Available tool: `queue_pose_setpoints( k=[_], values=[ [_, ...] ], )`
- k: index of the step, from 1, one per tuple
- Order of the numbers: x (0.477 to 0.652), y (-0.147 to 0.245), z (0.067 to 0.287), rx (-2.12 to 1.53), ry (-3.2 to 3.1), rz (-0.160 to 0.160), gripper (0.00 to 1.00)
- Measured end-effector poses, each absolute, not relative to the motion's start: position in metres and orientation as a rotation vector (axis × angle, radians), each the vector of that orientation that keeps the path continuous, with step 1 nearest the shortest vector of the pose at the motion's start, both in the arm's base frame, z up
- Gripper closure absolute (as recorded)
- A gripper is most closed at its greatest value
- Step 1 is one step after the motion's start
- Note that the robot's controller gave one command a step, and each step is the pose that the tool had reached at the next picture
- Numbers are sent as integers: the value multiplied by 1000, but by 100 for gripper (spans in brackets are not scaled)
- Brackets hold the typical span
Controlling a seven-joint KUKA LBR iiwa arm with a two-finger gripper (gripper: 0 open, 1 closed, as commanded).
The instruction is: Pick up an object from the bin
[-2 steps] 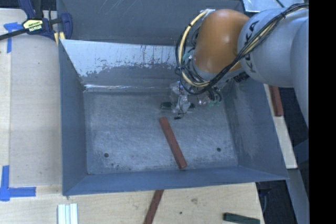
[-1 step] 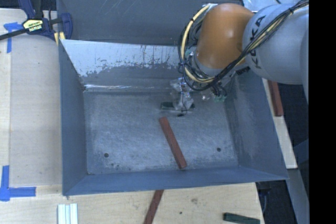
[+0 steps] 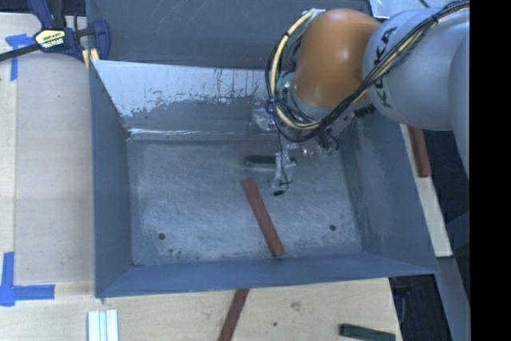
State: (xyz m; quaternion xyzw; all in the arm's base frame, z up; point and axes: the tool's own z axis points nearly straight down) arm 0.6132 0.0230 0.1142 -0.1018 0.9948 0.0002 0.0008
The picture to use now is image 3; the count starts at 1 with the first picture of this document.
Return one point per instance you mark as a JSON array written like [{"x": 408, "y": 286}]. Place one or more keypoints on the red-brown flat block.
[
  {"x": 233, "y": 315},
  {"x": 263, "y": 217},
  {"x": 420, "y": 153}
]

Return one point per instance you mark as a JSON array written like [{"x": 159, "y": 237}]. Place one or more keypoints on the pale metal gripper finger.
[
  {"x": 290, "y": 169},
  {"x": 277, "y": 173}
]

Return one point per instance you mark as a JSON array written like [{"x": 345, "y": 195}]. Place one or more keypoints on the dark green flat block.
[{"x": 258, "y": 161}]

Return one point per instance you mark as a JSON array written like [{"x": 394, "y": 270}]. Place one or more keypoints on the grey metal bin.
[{"x": 191, "y": 203}]

